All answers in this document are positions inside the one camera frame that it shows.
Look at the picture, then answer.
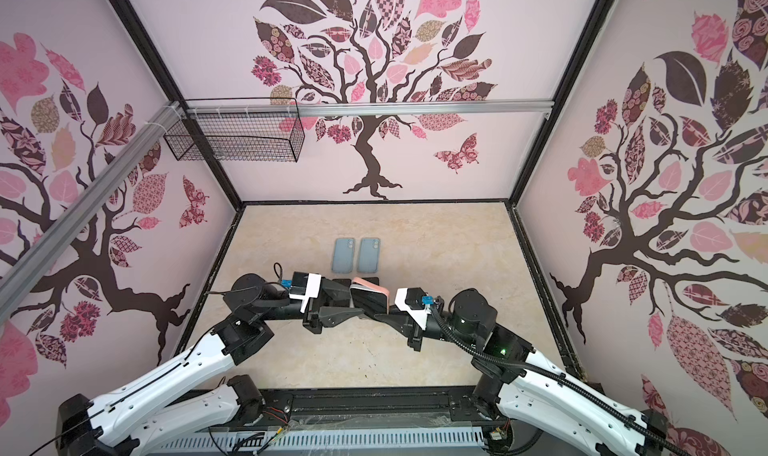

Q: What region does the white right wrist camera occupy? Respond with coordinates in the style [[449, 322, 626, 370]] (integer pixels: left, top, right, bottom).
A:
[[395, 287, 433, 331]]

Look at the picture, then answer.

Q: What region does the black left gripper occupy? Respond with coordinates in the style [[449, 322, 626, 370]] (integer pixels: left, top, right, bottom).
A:
[[261, 275, 368, 336]]

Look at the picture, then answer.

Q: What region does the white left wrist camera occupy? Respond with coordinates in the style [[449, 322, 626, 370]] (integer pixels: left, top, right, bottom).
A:
[[287, 272, 323, 314]]

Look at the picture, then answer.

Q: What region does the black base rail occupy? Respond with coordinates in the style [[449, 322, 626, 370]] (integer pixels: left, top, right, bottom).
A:
[[161, 383, 601, 456]]

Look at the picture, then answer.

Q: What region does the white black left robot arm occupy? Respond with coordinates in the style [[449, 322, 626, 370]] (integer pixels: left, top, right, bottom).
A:
[[55, 272, 352, 455]]

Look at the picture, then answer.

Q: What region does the aluminium rail left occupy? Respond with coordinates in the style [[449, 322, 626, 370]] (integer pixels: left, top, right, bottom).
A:
[[1, 101, 184, 321]]

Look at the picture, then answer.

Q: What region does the black corner frame post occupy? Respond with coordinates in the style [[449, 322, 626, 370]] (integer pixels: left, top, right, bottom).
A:
[[108, 0, 244, 213], [507, 0, 617, 208]]

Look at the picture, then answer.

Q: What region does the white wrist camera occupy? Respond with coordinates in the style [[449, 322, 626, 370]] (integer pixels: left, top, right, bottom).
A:
[[287, 272, 323, 314], [395, 287, 433, 331]]

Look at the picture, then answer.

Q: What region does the aluminium rail back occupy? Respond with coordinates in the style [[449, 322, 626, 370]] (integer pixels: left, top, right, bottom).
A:
[[186, 98, 554, 118]]

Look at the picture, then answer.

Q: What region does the light green phone case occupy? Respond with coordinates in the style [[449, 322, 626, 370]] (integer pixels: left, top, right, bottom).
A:
[[331, 238, 356, 274]]

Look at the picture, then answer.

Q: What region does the white slotted cable duct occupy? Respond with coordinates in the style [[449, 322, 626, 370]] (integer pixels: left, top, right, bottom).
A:
[[150, 427, 485, 455]]

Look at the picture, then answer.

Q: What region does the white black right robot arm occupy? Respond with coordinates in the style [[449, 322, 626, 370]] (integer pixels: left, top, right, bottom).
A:
[[367, 286, 686, 455]]

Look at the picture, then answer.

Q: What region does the phone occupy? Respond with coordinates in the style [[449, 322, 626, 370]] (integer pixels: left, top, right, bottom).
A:
[[350, 277, 390, 319]]

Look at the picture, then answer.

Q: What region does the black corner frame post right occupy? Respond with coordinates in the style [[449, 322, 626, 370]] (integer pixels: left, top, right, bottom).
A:
[[507, 0, 617, 208]]

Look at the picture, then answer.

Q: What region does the aluminium rail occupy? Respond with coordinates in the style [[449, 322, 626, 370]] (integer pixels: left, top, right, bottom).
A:
[[186, 98, 554, 118], [1, 101, 184, 321]]

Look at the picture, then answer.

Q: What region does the pale blue phone case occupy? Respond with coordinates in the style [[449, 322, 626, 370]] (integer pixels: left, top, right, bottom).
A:
[[357, 237, 381, 274]]

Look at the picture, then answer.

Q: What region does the black corner frame post left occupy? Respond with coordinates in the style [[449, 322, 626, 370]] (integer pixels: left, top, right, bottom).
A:
[[108, 0, 244, 213]]

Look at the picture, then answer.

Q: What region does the black wire basket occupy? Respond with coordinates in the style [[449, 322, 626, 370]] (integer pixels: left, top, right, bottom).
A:
[[164, 96, 305, 163]]

